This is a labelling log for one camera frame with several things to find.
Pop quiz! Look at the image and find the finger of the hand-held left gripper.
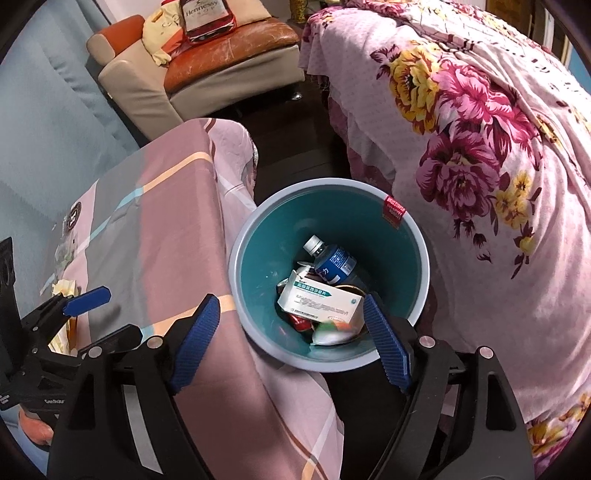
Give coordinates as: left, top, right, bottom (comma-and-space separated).
18, 286, 112, 342
28, 324, 141, 370

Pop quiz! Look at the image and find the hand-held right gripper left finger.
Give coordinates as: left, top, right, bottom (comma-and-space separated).
46, 294, 221, 480

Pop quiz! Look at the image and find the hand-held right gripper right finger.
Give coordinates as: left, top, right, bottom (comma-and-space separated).
363, 293, 536, 480

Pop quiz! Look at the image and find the cream orange bread packet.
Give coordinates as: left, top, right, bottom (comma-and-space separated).
48, 277, 80, 356

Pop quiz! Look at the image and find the white medicine box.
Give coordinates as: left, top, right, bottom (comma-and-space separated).
277, 270, 365, 326

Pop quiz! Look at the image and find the blue label plastic water bottle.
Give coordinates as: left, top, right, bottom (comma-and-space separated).
302, 234, 358, 286

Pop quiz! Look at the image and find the teal plastic bin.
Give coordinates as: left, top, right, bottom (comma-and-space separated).
228, 179, 431, 374

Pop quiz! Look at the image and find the person's left hand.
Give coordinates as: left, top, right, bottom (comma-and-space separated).
18, 411, 55, 446

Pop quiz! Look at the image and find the pink grey checked tablecloth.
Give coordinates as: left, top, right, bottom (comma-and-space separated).
0, 117, 345, 480

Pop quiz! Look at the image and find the blue curtain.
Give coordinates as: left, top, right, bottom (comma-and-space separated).
0, 0, 144, 241

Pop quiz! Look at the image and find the bed with floral pink bedspread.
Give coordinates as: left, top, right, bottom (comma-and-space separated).
299, 0, 591, 472

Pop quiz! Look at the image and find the beige armchair with orange seat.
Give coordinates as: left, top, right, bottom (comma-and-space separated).
87, 0, 301, 141

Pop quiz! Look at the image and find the yellow cushion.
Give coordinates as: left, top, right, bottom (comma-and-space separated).
141, 4, 185, 65

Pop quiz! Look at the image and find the red bottle-shaped pillow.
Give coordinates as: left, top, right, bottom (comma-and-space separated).
178, 0, 237, 44

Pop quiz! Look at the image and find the beige cushion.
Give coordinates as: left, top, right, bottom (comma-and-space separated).
228, 0, 273, 24

